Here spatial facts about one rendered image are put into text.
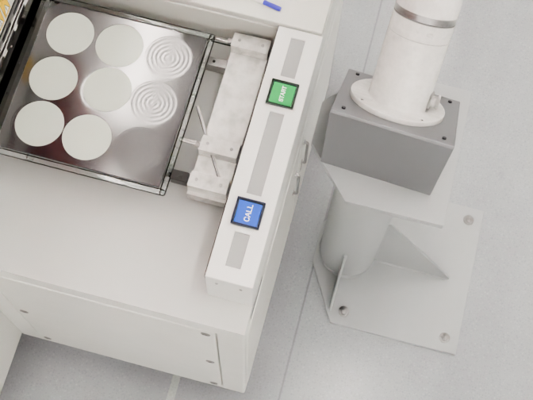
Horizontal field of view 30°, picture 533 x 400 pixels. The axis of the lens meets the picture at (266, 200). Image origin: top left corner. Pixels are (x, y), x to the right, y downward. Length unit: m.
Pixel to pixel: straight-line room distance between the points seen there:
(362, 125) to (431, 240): 1.09
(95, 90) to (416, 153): 0.67
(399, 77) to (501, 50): 1.36
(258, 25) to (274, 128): 0.24
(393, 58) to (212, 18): 0.43
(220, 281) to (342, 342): 1.01
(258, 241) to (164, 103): 0.37
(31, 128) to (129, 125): 0.20
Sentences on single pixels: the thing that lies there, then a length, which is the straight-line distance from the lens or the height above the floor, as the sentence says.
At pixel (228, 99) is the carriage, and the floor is 0.88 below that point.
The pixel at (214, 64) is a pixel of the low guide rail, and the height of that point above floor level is 0.85.
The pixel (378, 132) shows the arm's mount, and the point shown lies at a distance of 1.89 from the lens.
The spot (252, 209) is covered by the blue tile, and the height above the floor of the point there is 0.96.
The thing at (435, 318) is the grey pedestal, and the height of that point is 0.01.
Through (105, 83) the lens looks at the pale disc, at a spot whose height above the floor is 0.90.
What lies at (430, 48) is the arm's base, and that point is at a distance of 1.88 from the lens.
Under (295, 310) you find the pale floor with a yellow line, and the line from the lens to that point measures 2.84.
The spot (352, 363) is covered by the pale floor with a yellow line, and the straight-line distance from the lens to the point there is 2.82.
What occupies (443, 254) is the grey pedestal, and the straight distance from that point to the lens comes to 2.92.
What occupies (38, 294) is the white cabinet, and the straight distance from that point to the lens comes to 2.18.
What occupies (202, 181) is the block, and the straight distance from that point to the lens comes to 1.98.
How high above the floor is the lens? 2.75
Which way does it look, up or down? 70 degrees down
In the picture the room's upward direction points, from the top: 4 degrees clockwise
